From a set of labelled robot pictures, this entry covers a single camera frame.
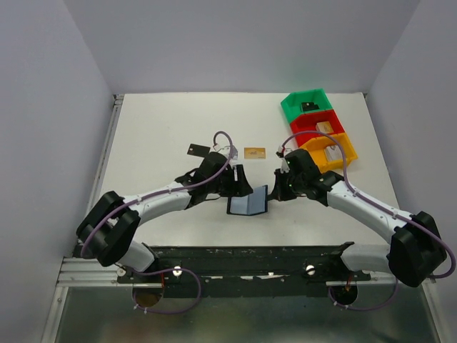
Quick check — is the black leather card holder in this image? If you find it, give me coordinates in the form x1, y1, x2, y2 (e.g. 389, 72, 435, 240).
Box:
226, 184, 269, 217

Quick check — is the gold credit card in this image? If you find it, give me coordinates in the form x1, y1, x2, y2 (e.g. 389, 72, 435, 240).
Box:
243, 147, 266, 159

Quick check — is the black credit card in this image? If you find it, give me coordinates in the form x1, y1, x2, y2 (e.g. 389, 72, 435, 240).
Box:
187, 144, 211, 158

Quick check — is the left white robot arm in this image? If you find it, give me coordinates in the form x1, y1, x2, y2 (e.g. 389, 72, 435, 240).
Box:
76, 152, 253, 272

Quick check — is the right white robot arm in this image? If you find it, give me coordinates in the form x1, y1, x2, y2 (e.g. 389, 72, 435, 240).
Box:
269, 149, 448, 287

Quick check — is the yellow plastic bin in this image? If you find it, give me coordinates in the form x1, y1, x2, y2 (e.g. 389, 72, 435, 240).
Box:
300, 133, 358, 173

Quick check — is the white box in yellow bin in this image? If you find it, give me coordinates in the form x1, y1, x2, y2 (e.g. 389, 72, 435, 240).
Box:
324, 145, 346, 163

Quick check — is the red plastic bin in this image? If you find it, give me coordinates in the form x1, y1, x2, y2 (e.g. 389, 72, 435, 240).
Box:
290, 109, 345, 147

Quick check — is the white box in red bin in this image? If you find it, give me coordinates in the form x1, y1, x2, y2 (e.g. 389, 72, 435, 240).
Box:
316, 121, 333, 134

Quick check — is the green plastic bin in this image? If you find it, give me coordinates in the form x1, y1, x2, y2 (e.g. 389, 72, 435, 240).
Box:
281, 89, 333, 124

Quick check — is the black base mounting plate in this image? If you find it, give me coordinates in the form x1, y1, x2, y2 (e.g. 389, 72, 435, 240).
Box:
117, 243, 371, 298

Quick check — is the black part in green bin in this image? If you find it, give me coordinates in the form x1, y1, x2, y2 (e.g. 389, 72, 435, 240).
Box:
301, 101, 320, 113

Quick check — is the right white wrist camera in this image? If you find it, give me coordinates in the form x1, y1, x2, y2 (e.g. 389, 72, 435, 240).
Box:
276, 146, 290, 174

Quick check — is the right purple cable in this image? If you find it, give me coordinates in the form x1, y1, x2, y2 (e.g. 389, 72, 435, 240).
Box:
277, 131, 457, 312

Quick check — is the purple cable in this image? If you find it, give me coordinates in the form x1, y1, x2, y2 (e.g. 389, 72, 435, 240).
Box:
80, 131, 236, 315
277, 131, 457, 312

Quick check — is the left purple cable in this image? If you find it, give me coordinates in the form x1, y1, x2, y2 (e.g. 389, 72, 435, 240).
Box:
80, 131, 236, 315

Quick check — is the aluminium extrusion rail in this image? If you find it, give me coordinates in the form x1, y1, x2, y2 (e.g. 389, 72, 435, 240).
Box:
56, 94, 124, 287

